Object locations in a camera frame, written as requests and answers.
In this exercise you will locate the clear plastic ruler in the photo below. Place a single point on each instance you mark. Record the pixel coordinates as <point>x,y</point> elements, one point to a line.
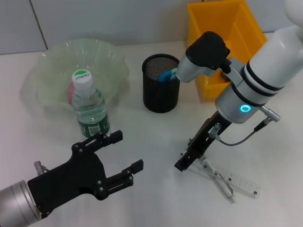
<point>243,185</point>

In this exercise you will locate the clear silver ballpoint pen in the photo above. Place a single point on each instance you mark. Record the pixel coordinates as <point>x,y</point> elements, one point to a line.
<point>222,186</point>

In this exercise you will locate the yellow plastic storage bin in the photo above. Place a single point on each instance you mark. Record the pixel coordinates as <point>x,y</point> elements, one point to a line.
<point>213,19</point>

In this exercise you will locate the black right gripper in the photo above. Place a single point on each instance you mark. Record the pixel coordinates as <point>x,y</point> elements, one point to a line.
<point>208,137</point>

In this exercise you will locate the translucent green wavy fruit plate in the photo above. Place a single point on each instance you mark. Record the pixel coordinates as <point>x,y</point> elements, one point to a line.
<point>94,54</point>

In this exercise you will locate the pink peach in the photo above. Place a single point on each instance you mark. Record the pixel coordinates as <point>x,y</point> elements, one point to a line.
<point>70,92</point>

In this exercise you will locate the black mesh pen holder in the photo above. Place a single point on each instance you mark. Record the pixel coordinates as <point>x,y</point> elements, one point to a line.
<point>161,99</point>

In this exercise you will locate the clear water bottle green label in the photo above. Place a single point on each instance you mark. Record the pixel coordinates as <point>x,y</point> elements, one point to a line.
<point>93,111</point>

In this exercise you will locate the blue and teal scissors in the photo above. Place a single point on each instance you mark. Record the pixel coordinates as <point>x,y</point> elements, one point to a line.
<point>165,76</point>

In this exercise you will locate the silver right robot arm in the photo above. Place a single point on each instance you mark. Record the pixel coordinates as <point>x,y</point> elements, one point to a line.
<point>272,66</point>

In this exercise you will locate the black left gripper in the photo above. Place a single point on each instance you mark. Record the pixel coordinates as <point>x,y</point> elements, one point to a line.
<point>71,179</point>

